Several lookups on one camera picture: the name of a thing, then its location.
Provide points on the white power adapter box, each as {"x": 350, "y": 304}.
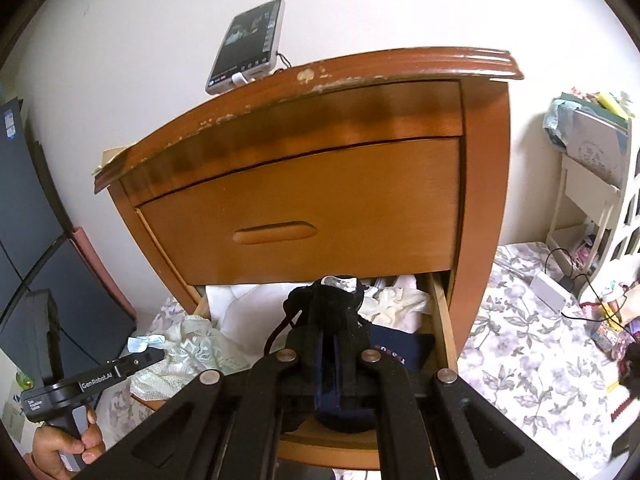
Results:
{"x": 550, "y": 292}

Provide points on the dark panel board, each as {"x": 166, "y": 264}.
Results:
{"x": 38, "y": 253}

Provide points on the navy blue sock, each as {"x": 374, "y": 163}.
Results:
{"x": 412, "y": 350}

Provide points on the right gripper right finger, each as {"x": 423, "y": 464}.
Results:
{"x": 437, "y": 426}

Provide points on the wooden nightstand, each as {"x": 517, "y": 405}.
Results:
{"x": 330, "y": 105}

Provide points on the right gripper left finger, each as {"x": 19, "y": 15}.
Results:
{"x": 230, "y": 429}

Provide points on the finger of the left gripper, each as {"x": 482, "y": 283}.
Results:
{"x": 126, "y": 366}

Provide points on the person's left hand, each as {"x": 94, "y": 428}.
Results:
{"x": 49, "y": 443}

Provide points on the light blue face mask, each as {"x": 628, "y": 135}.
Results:
{"x": 140, "y": 344}

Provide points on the black strappy garment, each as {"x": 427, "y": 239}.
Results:
{"x": 328, "y": 336}

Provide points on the cream sheer garment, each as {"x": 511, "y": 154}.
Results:
{"x": 399, "y": 306}

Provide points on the smartphone on nightstand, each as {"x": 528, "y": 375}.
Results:
{"x": 249, "y": 50}

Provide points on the colourful clutter pile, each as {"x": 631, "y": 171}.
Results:
{"x": 613, "y": 325}

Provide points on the wooden drawer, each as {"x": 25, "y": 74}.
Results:
{"x": 229, "y": 427}
{"x": 374, "y": 210}

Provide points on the white lace garment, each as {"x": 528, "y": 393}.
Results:
{"x": 193, "y": 345}

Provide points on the white lattice shelf rack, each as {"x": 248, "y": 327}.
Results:
{"x": 595, "y": 225}

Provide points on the floral grey white quilt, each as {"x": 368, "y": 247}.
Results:
{"x": 538, "y": 367}

